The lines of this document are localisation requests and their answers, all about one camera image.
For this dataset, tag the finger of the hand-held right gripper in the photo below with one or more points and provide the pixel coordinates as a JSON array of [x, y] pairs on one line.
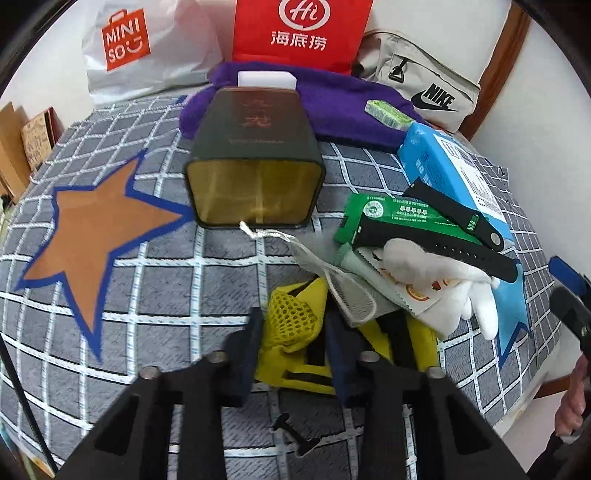
[[570, 274], [572, 314]]

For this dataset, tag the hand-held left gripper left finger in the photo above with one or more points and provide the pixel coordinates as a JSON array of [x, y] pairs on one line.
[[247, 350]]

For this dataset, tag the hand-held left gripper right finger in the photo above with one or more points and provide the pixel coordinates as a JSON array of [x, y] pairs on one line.
[[340, 364]]

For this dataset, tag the yellow mesh bag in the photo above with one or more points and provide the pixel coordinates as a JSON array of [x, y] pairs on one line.
[[295, 332]]

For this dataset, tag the fruit print packet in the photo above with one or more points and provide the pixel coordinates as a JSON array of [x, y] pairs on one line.
[[415, 293]]

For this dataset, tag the white soft cloth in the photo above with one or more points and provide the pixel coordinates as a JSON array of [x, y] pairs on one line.
[[415, 263]]

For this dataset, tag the small green snack packet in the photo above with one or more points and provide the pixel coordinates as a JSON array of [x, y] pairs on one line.
[[388, 114]]

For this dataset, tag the person's right hand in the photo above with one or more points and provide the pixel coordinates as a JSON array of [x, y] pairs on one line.
[[575, 401]]

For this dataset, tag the black clip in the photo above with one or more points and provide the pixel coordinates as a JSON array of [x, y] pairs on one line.
[[295, 434]]

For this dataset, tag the grey checked star blanket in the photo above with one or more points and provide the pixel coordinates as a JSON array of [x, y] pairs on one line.
[[138, 286]]

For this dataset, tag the large green packet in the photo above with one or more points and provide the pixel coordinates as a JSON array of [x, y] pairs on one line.
[[392, 212]]

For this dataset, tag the blue tissue pack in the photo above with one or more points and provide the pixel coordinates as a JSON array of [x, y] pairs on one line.
[[443, 161]]

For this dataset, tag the dark square tin box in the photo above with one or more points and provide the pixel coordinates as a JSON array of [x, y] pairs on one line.
[[251, 152]]

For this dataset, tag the beige sling bag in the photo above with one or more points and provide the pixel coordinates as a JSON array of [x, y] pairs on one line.
[[415, 74]]

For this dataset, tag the purple towel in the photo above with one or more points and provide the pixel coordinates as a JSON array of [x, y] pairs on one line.
[[337, 106]]

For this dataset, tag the white foam block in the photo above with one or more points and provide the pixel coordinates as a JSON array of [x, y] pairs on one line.
[[267, 80]]

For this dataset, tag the brown cardboard boxes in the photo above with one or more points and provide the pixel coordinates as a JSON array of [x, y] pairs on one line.
[[27, 143]]

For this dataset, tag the white shopping bag orange logo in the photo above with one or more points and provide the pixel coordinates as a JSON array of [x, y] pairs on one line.
[[138, 50]]

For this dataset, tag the red shopping bag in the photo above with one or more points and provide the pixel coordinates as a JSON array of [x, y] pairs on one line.
[[300, 32]]

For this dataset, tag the wooden frame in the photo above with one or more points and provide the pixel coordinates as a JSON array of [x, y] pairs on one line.
[[503, 69]]

